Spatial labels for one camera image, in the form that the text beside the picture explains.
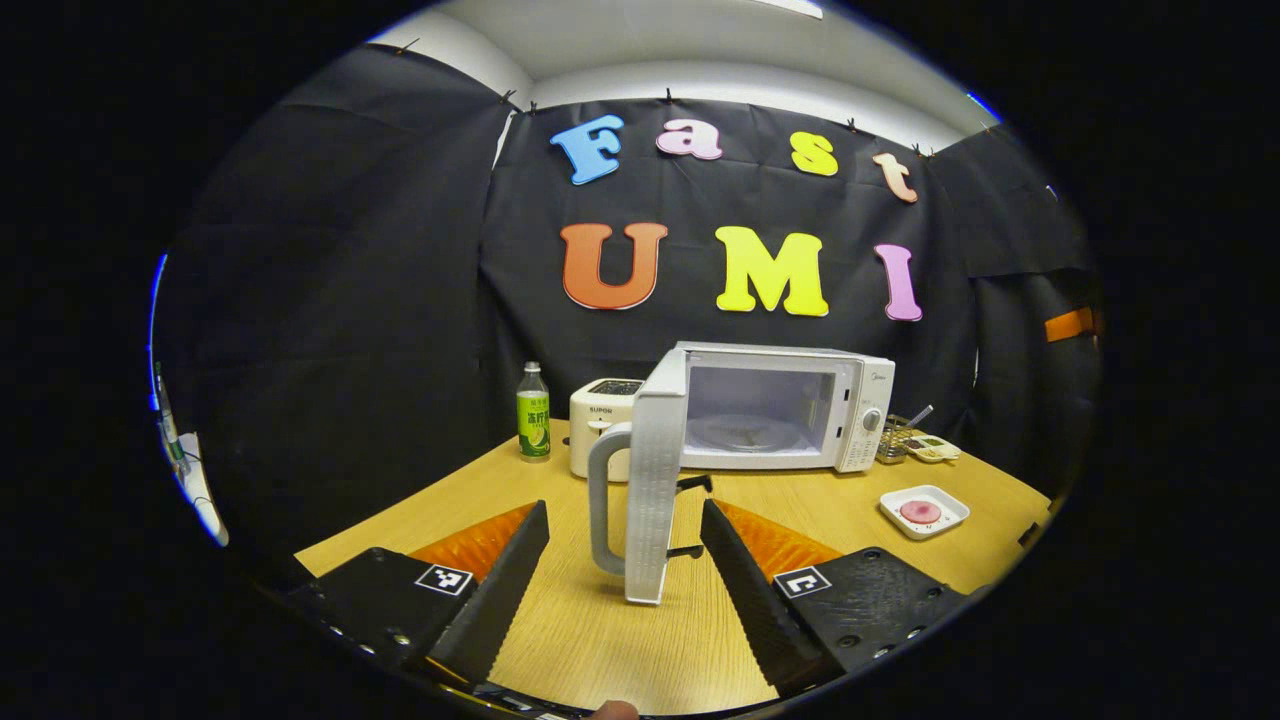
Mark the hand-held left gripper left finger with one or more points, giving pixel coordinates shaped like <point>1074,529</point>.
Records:
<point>500,600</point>

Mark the black backdrop cloth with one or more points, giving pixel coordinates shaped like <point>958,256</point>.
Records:
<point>350,300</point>

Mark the green label drink bottle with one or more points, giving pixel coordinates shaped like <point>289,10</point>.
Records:
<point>533,420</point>

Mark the white board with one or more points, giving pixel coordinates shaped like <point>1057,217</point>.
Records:
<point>200,490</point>

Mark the white toaster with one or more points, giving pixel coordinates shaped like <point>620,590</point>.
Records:
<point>595,430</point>

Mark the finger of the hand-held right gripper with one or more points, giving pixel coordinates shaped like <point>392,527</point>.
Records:
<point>1068,325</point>

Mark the white square plate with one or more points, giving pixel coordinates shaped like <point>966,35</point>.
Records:
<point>950,505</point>

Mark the white microwave oven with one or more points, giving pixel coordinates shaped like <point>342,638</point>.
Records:
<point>770,360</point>

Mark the white divided snack dish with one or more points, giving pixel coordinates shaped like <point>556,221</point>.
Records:
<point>935,449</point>

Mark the large ceiling light panel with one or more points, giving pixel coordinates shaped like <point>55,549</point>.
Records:
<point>795,7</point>

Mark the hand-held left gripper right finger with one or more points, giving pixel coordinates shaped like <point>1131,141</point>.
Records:
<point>755,600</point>

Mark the pink meat slice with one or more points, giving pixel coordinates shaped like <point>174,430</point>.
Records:
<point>920,512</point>

